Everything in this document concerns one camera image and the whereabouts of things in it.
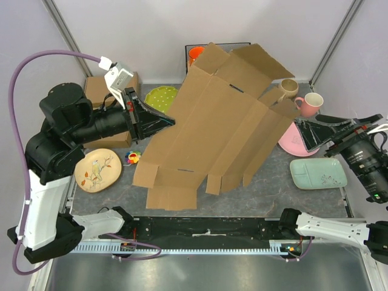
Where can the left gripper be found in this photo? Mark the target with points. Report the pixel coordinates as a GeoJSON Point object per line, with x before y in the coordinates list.
{"type": "Point", "coordinates": [141, 121]}

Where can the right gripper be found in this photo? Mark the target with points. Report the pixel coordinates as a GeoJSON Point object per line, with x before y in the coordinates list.
{"type": "Point", "coordinates": [315, 131]}

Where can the large cardboard box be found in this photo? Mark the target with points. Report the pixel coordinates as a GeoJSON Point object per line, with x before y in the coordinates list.
{"type": "Point", "coordinates": [228, 118]}

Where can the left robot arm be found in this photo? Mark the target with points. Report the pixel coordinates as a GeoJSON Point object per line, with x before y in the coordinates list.
{"type": "Point", "coordinates": [51, 156]}

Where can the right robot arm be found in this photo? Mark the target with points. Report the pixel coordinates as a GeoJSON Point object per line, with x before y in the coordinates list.
{"type": "Point", "coordinates": [370, 237]}

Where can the closed cardboard box front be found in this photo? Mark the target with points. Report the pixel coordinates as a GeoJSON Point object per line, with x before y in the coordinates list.
{"type": "Point", "coordinates": [122, 140]}

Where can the closed cardboard box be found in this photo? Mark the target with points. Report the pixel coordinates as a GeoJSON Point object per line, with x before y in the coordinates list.
{"type": "Point", "coordinates": [96, 89]}
{"type": "Point", "coordinates": [122, 140]}

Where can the closed cardboard box rear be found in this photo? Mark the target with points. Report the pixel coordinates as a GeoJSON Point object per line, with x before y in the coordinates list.
{"type": "Point", "coordinates": [96, 89]}

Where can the pink round plate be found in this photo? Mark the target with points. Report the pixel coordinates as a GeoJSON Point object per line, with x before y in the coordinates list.
{"type": "Point", "coordinates": [291, 142]}

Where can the pink mug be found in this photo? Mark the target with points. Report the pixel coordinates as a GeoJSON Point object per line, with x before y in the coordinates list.
{"type": "Point", "coordinates": [309, 105]}

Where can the green dotted plate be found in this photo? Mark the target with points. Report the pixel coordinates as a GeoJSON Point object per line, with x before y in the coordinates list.
{"type": "Point", "coordinates": [161, 98]}

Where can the rainbow flower toy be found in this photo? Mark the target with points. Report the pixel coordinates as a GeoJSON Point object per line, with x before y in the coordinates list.
{"type": "Point", "coordinates": [132, 157]}

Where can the mint rectangular plate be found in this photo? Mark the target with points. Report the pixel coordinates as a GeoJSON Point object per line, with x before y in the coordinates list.
{"type": "Point", "coordinates": [318, 173]}

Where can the beige ceramic mug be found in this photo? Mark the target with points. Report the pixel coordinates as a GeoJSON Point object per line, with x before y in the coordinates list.
{"type": "Point", "coordinates": [290, 89]}

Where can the beige bird plate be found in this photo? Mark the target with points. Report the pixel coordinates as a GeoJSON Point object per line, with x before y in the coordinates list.
{"type": "Point", "coordinates": [98, 170]}

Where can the orange mug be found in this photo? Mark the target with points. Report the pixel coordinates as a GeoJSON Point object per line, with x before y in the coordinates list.
{"type": "Point", "coordinates": [194, 54]}

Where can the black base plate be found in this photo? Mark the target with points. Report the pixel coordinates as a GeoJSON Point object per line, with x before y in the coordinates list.
{"type": "Point", "coordinates": [175, 231]}

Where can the black wire wooden shelf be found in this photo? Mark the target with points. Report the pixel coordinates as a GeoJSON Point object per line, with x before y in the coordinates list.
{"type": "Point", "coordinates": [225, 47]}

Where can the grey cable duct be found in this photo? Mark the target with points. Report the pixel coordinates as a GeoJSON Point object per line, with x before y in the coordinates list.
{"type": "Point", "coordinates": [116, 247]}

